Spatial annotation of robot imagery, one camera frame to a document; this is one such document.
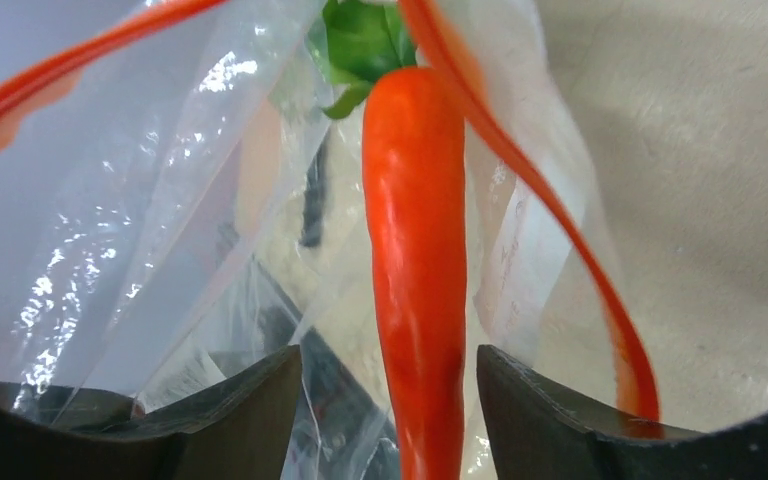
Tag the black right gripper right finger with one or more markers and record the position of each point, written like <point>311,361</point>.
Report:
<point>541,429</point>

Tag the clear zip top bag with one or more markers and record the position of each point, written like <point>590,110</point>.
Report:
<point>175,206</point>

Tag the orange toy carrot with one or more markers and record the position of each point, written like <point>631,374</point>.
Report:
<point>413,178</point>

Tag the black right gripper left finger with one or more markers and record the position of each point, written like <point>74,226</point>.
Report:
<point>237,429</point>

